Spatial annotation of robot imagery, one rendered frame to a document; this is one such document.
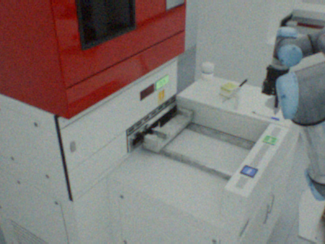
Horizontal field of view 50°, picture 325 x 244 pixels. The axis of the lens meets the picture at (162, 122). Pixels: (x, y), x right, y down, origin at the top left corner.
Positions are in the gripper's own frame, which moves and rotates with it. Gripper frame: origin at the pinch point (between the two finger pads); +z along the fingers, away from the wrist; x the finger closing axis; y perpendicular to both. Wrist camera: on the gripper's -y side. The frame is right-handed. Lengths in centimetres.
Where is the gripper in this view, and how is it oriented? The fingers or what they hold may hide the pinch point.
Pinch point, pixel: (277, 112)
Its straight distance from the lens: 155.4
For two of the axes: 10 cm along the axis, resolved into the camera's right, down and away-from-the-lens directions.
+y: -8.4, -2.8, 4.6
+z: 0.0, 8.5, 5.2
